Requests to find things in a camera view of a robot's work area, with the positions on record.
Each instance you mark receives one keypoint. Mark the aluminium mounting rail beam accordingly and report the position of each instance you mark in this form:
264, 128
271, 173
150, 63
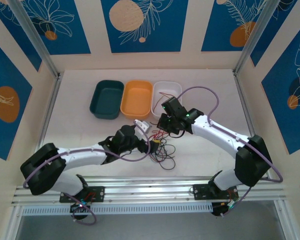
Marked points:
150, 190

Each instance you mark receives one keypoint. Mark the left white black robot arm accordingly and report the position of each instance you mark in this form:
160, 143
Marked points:
77, 156

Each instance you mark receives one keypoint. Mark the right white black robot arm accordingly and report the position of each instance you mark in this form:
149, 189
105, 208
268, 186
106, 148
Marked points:
215, 130

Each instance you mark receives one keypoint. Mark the white plastic bin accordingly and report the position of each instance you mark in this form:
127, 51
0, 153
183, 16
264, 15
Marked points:
165, 86

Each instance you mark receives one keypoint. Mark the aluminium side rail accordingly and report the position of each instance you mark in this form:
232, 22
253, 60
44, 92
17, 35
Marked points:
51, 105
242, 95

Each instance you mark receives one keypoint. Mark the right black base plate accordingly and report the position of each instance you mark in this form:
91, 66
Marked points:
200, 192

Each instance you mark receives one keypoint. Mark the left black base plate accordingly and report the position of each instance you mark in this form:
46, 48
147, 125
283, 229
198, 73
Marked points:
98, 193

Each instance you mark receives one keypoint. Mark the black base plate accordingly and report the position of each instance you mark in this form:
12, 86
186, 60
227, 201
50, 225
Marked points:
98, 193
200, 192

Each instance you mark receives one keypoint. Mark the black controller board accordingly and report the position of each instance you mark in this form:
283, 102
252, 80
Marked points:
80, 208
218, 210

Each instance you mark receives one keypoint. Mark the orange plastic bin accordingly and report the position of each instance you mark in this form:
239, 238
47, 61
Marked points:
136, 100

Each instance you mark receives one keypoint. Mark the aluminium frame post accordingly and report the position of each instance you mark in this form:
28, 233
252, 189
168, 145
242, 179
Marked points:
32, 32
258, 32

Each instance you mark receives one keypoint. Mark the teal plastic bin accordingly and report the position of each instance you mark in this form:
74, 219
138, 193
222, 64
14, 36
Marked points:
107, 100

